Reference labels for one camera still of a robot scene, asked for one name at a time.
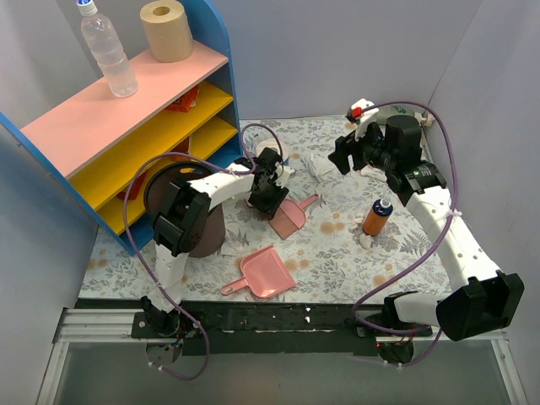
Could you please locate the colourful wooden shelf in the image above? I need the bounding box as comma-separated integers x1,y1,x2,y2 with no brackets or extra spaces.
1,1,240,252

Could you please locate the orange snack packet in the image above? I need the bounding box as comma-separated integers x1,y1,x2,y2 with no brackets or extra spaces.
165,85,199,113

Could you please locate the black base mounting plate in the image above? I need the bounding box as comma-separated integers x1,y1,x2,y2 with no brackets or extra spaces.
130,305,435,358

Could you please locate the white paper scrap near bottle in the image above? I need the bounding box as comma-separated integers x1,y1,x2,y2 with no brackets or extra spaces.
352,215,365,230

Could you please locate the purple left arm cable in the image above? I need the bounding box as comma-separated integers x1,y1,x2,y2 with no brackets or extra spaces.
121,122,284,381

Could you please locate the grey green lotion bottle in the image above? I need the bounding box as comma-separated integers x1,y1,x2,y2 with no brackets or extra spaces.
375,104,435,127

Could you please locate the pink hand brush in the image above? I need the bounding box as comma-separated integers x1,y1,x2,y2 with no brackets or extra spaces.
268,194,319,240

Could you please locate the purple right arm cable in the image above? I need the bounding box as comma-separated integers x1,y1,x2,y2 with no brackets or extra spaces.
352,100,459,368

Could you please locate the brown trash bin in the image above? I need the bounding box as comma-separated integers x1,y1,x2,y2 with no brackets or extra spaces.
143,162,225,258

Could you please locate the white paper scrap by bin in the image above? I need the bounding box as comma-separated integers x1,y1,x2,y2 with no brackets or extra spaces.
220,240,244,257

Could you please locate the aluminium frame rail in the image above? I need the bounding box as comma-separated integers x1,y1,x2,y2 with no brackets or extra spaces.
38,300,527,404

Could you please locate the brown paper roll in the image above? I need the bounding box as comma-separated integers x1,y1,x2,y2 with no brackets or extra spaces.
140,1,194,63

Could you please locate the floral table mat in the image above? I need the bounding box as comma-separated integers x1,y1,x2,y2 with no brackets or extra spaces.
78,116,469,307

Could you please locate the pink dustpan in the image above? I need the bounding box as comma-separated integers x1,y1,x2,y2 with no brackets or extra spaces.
221,245,296,299

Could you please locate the orange bottle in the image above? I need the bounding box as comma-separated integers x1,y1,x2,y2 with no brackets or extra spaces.
362,198,393,236

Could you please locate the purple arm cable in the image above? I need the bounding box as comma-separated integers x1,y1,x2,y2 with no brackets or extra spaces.
352,100,459,368
121,122,284,381

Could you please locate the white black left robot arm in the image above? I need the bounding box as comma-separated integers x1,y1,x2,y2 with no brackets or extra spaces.
143,148,289,303

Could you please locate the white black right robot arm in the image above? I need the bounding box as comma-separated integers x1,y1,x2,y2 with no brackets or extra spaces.
328,115,524,341

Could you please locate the clear plastic water bottle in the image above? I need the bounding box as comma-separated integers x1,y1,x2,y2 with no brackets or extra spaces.
76,1,138,98

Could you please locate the small white paper scrap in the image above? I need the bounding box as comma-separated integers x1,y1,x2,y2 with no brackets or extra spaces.
359,234,374,250

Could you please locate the red packet on lower shelf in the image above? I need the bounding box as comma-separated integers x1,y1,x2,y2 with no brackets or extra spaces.
116,172,147,200

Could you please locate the crumpled white paper scrap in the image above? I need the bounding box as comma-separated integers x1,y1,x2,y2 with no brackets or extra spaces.
302,154,337,181

